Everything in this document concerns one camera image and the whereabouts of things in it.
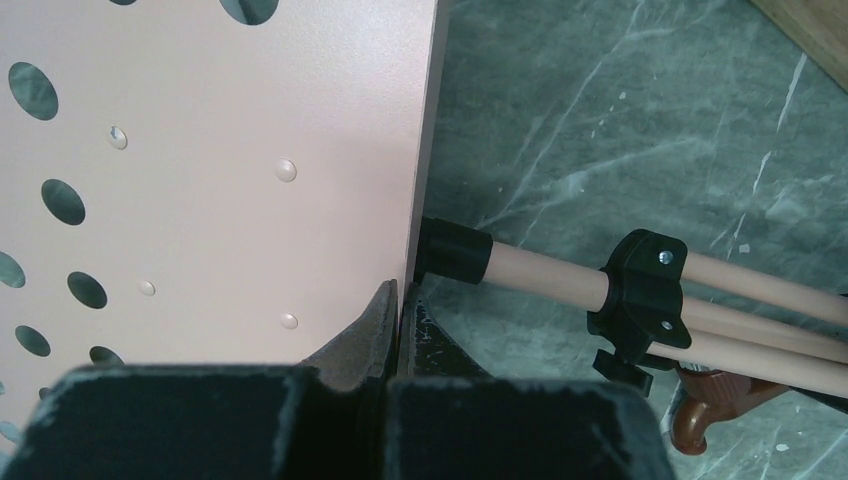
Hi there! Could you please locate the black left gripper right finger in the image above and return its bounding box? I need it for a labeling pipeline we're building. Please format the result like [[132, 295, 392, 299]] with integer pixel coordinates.
[[384, 290, 675, 479]]

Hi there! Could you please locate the wooden board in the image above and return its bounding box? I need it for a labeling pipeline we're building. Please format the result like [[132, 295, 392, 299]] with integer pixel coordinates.
[[751, 0, 847, 92]]

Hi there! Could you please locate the brown plastic faucet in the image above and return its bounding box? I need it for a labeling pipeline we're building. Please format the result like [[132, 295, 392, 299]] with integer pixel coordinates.
[[670, 366, 790, 456]]

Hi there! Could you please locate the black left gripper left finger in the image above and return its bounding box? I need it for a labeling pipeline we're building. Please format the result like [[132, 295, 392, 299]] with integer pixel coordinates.
[[2, 280, 399, 479]]

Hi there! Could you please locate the pink music stand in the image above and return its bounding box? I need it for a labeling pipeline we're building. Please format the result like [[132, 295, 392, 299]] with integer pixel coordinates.
[[1, 1, 847, 455]]

